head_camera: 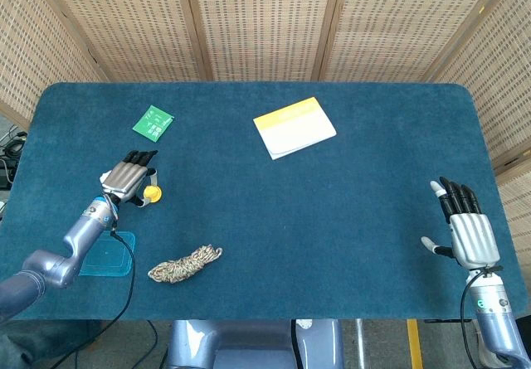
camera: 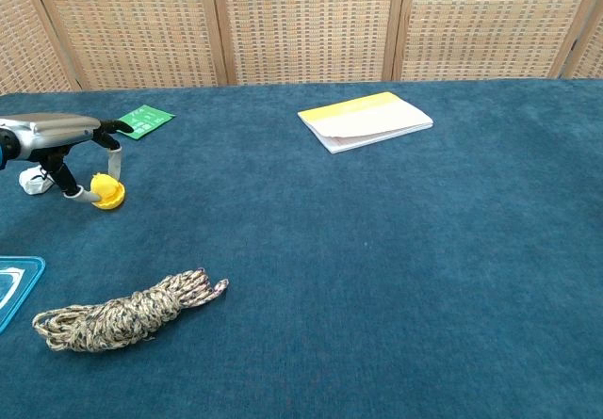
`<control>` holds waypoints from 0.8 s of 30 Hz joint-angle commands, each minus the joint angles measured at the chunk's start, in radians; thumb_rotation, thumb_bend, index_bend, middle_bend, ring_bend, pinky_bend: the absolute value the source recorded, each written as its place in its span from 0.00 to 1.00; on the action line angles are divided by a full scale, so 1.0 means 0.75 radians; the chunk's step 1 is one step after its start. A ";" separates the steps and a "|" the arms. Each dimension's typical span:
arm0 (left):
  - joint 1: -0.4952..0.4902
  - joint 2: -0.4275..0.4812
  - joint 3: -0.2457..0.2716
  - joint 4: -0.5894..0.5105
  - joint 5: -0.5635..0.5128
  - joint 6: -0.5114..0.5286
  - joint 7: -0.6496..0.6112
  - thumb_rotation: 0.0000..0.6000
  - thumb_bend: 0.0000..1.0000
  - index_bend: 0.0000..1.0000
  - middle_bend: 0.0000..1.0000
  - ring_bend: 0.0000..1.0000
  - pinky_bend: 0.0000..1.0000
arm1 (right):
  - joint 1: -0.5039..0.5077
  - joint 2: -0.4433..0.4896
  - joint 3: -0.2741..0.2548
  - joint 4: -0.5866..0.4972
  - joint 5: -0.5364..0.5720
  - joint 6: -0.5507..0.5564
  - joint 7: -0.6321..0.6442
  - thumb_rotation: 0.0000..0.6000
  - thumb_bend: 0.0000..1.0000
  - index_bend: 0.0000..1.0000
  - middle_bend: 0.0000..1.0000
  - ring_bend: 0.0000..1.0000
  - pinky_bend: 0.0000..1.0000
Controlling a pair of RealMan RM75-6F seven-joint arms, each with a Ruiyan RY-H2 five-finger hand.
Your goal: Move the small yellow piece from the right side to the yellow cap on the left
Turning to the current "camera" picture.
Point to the blue clear plastic lid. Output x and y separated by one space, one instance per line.
21 292

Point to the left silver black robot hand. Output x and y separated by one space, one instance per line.
47 132

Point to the yellow and white booklet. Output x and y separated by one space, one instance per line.
365 120

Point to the small yellow ball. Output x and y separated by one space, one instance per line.
104 184

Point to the green printed sachet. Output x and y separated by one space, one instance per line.
146 121

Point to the bamboo folding screen panel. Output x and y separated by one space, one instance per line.
23 37
132 23
593 47
485 23
306 23

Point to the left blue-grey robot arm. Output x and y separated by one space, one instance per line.
2 157

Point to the yellow round bottle cap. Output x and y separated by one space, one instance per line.
120 196

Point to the white paper ball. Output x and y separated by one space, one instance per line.
33 182

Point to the blue table cloth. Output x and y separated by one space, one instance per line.
330 249

